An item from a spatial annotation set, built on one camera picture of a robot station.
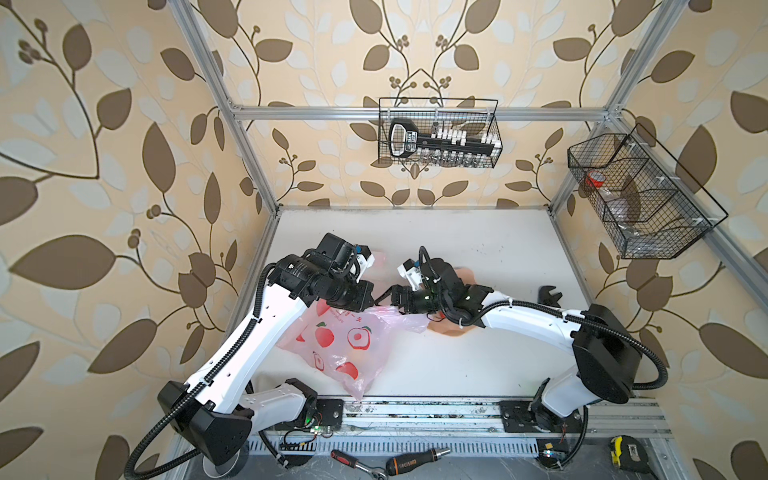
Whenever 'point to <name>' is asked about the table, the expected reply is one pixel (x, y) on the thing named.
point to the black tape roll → (229, 466)
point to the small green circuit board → (552, 452)
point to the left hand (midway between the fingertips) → (375, 300)
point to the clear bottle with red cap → (618, 213)
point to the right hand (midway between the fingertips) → (383, 310)
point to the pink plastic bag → (347, 347)
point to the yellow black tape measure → (629, 454)
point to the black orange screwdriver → (402, 462)
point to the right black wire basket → (653, 207)
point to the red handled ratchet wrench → (354, 462)
